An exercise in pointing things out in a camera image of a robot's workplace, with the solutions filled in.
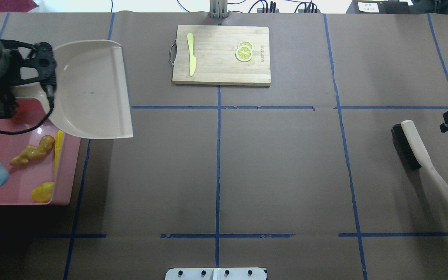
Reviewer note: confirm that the beige hand brush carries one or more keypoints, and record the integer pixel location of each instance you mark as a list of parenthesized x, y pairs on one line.
[(415, 154)]

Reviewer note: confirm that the beige plastic dustpan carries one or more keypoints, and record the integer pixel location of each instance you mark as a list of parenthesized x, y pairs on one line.
[(92, 99)]

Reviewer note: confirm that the yellow toy corn cob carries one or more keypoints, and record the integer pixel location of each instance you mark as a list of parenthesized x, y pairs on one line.
[(59, 137)]

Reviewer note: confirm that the tan toy ginger root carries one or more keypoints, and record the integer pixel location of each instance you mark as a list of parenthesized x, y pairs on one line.
[(32, 152)]

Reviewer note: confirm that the yellow toy lemon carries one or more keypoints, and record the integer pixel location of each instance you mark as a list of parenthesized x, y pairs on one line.
[(43, 192)]

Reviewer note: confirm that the magenta cloth on stand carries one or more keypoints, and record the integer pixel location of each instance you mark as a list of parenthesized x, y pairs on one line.
[(17, 5)]

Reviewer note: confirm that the black box with label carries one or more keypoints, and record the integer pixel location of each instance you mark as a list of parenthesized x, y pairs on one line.
[(378, 7)]

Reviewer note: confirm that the yellow toy knife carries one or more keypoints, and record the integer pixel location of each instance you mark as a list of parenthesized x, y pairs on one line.
[(192, 57)]

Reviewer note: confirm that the wooden cutting board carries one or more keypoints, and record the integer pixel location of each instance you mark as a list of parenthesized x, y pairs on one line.
[(214, 48)]

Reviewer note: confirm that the front lemon slice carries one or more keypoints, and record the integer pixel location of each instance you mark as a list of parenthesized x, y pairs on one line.
[(244, 53)]

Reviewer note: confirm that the lemon slice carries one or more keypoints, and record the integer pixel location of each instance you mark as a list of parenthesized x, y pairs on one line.
[(244, 53), (245, 43)]

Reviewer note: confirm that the rear lemon slice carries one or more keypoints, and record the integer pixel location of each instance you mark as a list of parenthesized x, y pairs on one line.
[(245, 43)]

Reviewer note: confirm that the orange black connector box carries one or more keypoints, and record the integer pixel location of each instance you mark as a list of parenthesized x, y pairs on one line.
[(268, 7)]

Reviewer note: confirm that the aluminium frame post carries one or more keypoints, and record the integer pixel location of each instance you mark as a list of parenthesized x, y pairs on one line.
[(218, 9)]

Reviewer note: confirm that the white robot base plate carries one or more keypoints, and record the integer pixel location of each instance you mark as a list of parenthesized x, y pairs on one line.
[(247, 273)]

